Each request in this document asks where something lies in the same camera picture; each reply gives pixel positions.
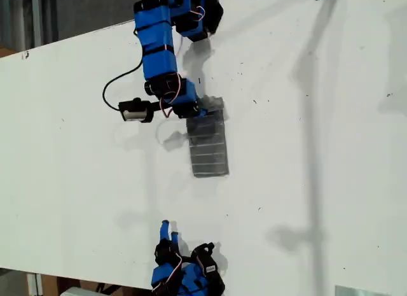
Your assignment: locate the grey striped square towel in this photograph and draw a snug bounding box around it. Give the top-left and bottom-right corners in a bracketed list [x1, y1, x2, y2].
[185, 95, 230, 178]

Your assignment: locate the white container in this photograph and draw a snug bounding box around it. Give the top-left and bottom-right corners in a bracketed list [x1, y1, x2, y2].
[59, 286, 102, 296]

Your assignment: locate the white table leg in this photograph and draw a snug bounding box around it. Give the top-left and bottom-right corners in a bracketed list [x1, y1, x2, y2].
[26, 272, 44, 296]

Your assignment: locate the red white servo wire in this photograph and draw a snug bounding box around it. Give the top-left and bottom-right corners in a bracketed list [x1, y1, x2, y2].
[160, 73, 182, 118]
[151, 254, 183, 290]

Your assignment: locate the black camera stalk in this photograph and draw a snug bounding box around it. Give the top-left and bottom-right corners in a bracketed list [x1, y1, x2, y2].
[142, 100, 174, 123]
[190, 242, 216, 262]

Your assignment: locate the black camera box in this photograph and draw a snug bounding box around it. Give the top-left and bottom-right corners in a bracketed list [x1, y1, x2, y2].
[200, 254, 219, 278]
[118, 97, 150, 122]

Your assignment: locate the black camera cable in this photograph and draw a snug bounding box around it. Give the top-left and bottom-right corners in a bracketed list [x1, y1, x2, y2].
[102, 55, 144, 111]

